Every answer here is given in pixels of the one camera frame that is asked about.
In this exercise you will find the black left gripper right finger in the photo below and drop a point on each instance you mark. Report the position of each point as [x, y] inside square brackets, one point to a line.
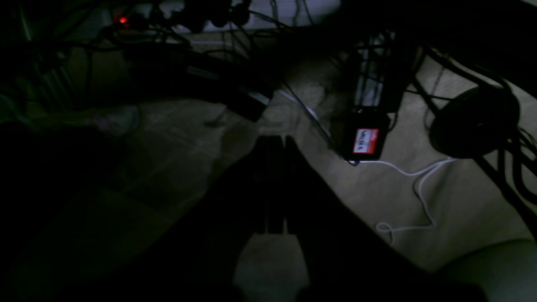
[345, 259]

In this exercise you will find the black box with red label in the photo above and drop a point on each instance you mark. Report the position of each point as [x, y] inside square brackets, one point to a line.
[365, 132]

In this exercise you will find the power strip with red light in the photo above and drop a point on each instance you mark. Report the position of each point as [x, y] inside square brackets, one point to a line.
[193, 15]

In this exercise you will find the black round caster wheel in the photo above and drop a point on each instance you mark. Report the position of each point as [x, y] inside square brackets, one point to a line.
[475, 123]

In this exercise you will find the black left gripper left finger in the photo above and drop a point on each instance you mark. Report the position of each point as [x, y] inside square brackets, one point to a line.
[195, 260]

